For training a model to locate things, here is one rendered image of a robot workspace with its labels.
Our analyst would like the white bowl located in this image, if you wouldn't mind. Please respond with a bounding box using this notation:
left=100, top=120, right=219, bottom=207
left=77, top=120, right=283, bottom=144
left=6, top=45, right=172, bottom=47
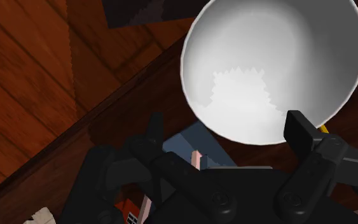
left=180, top=0, right=358, bottom=146

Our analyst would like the brown wooden table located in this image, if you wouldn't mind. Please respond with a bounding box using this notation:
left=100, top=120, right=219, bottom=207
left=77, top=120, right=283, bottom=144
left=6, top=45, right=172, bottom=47
left=0, top=0, right=358, bottom=224

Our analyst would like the white crumpled object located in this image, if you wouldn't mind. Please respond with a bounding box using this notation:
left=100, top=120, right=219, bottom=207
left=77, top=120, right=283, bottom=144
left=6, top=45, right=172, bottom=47
left=23, top=207, right=57, bottom=224

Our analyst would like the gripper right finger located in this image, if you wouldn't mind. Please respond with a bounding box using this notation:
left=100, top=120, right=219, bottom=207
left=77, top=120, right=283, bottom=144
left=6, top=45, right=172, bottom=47
left=274, top=109, right=358, bottom=223

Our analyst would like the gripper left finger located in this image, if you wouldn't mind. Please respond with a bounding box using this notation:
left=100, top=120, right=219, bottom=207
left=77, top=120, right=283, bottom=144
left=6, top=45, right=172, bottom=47
left=59, top=112, right=238, bottom=224

